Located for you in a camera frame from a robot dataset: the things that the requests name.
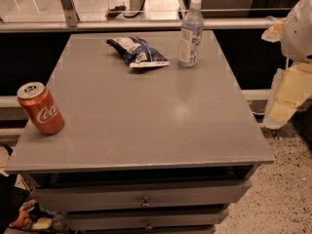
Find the metal window rail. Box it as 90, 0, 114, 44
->
0, 17, 276, 33

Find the orange object on floor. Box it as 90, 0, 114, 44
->
10, 210, 30, 229

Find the metal support post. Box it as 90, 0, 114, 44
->
60, 0, 79, 27

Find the top grey drawer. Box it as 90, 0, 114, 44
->
32, 179, 251, 212

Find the grey drawer cabinet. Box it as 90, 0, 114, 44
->
6, 31, 273, 234

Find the blue white chip bag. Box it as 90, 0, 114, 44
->
106, 36, 170, 68

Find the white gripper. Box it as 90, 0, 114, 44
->
261, 0, 312, 130

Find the grey drawer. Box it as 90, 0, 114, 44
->
32, 179, 251, 212
65, 209, 228, 230

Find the clear plastic water bottle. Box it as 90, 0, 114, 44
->
178, 0, 205, 67

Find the red coke can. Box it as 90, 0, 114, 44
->
17, 82, 64, 136

